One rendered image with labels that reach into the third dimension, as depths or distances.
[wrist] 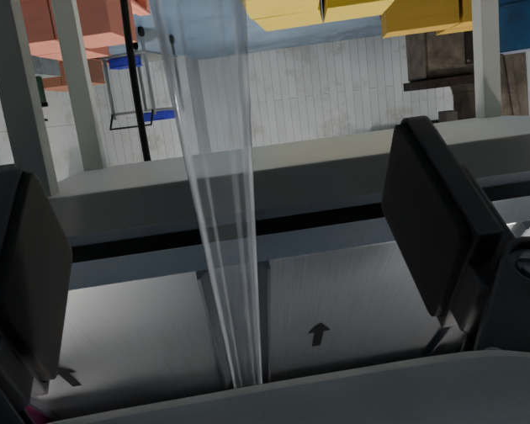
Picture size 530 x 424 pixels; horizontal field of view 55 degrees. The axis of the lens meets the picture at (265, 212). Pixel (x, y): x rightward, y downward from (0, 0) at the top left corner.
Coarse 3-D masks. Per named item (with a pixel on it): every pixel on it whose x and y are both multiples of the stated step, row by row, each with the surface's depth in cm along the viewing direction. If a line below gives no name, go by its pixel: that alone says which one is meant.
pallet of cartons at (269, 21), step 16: (256, 0) 246; (272, 0) 250; (288, 0) 255; (304, 0) 260; (320, 0) 328; (336, 0) 291; (352, 0) 290; (368, 0) 290; (384, 0) 290; (256, 16) 289; (272, 16) 295; (288, 16) 302; (304, 16) 309; (320, 16) 317; (336, 16) 324; (352, 16) 333; (368, 16) 342
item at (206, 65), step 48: (192, 0) 7; (240, 0) 7; (192, 48) 8; (240, 48) 8; (192, 96) 9; (240, 96) 9; (192, 144) 10; (240, 144) 10; (192, 192) 11; (240, 192) 11; (240, 240) 13; (240, 288) 15; (240, 336) 18; (240, 384) 23
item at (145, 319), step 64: (512, 192) 24; (128, 256) 17; (192, 256) 17; (320, 256) 17; (384, 256) 18; (128, 320) 18; (192, 320) 19; (320, 320) 21; (384, 320) 23; (64, 384) 23; (128, 384) 24; (192, 384) 26
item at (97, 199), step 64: (0, 0) 48; (64, 0) 74; (0, 64) 49; (64, 64) 75; (128, 64) 84; (448, 128) 74; (512, 128) 63; (64, 192) 55; (128, 192) 52; (256, 192) 54; (320, 192) 54
